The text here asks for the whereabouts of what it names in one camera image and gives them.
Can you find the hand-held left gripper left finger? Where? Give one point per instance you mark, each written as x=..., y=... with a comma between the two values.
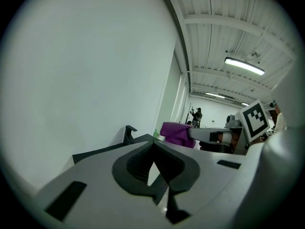
x=95, y=175

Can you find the green bottle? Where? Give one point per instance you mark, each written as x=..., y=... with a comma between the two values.
x=155, y=134

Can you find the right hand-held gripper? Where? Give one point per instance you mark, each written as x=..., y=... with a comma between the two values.
x=255, y=119

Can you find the black tripod pole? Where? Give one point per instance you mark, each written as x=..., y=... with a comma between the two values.
x=188, y=113

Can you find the long ceiling light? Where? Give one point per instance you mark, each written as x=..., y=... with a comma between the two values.
x=245, y=104
x=214, y=94
x=245, y=65

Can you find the purple cloth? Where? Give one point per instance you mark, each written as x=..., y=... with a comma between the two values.
x=176, y=132

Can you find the black sink faucet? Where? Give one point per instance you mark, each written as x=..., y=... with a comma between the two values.
x=128, y=133

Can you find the person's right hand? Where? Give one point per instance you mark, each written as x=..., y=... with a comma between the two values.
x=234, y=139

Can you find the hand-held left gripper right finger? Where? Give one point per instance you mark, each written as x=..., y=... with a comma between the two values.
x=207, y=175

